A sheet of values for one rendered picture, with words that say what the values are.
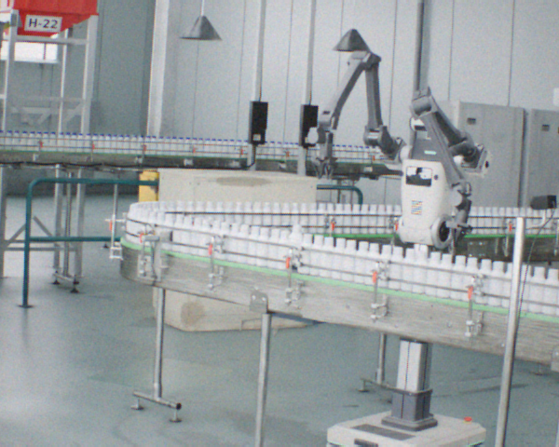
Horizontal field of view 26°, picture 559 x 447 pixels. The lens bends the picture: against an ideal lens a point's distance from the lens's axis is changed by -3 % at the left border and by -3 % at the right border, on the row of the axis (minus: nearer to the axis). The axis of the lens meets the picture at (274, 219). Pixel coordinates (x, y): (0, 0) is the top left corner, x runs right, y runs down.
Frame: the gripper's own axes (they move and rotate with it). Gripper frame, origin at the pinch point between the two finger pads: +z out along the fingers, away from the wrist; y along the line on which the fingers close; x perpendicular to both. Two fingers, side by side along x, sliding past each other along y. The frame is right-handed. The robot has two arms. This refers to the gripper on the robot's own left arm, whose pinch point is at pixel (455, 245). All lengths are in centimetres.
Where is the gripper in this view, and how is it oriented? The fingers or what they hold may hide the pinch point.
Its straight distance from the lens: 508.0
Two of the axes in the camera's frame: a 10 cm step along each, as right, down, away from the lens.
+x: 4.7, 2.4, 8.5
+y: 8.5, 1.4, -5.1
